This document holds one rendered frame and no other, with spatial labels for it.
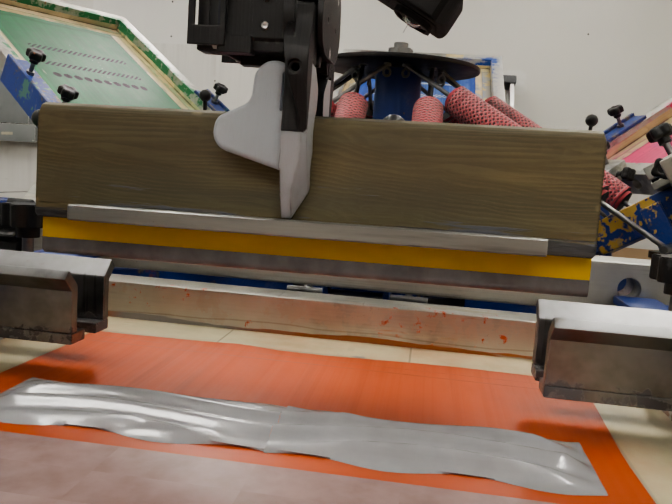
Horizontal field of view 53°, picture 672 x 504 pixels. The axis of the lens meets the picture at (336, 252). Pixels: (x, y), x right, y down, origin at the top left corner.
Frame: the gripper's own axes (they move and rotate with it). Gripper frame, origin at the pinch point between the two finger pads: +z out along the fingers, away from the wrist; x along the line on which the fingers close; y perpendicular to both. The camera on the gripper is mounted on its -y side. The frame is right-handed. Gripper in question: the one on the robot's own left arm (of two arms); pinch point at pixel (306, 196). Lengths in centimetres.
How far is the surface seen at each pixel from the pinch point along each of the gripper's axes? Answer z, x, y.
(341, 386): 13.6, -4.0, -2.8
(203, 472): 13.6, 11.8, 2.1
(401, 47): -25, -85, 0
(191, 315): 12.7, -16.9, 13.2
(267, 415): 13.0, 4.9, 0.5
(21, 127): -14, -405, 281
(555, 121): -43, -415, -84
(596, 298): 8.5, -23.8, -24.5
